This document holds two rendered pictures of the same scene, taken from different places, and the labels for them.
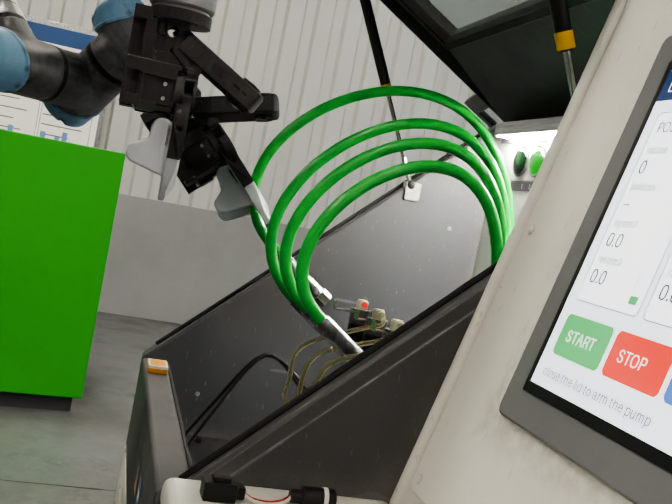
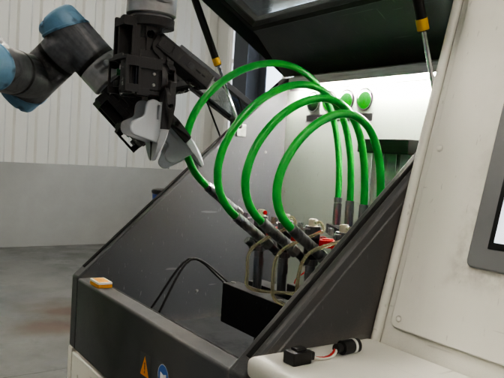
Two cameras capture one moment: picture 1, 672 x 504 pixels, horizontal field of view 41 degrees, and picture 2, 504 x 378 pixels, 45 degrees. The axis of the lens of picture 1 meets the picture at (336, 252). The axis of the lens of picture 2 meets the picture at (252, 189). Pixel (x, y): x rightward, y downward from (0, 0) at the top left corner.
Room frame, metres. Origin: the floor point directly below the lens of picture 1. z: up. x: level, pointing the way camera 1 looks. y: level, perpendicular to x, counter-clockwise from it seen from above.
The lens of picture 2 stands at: (0.09, 0.39, 1.24)
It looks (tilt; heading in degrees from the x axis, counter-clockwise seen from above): 3 degrees down; 340
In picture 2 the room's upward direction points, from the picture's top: 4 degrees clockwise
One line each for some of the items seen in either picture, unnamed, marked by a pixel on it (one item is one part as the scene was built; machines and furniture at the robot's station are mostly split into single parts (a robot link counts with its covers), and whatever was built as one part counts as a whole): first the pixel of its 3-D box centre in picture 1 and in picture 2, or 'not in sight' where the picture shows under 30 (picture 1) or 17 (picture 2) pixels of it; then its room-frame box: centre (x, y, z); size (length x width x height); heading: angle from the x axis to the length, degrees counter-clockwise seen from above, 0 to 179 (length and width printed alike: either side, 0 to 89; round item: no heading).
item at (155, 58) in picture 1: (165, 64); (144, 59); (1.03, 0.23, 1.37); 0.09 x 0.08 x 0.12; 104
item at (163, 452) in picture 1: (153, 467); (143, 355); (1.16, 0.18, 0.87); 0.62 x 0.04 x 0.16; 14
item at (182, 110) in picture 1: (178, 121); (163, 100); (1.01, 0.20, 1.31); 0.05 x 0.02 x 0.09; 14
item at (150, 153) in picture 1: (152, 157); (147, 130); (1.01, 0.22, 1.27); 0.06 x 0.03 x 0.09; 104
